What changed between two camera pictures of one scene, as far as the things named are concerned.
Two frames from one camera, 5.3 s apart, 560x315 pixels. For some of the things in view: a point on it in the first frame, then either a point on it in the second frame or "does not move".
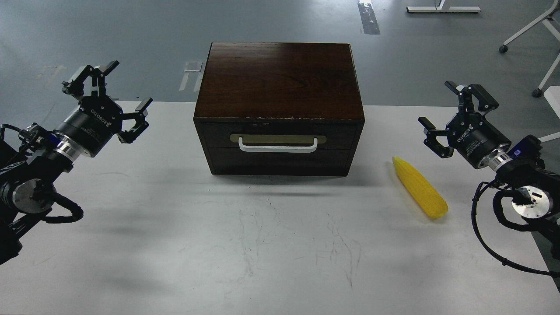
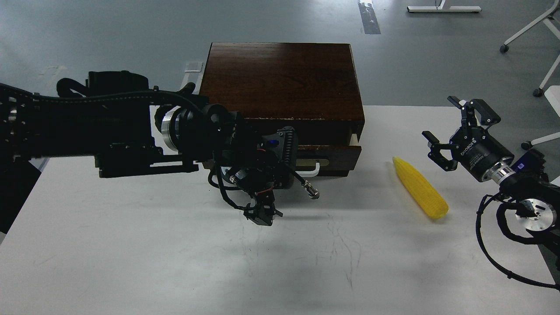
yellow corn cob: (432, 203) does not move
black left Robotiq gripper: (91, 126) -> (259, 162)
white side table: (552, 95) does not move
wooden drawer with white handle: (279, 134) -> (326, 160)
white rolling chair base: (552, 20) does not move
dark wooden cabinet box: (280, 109) does not move
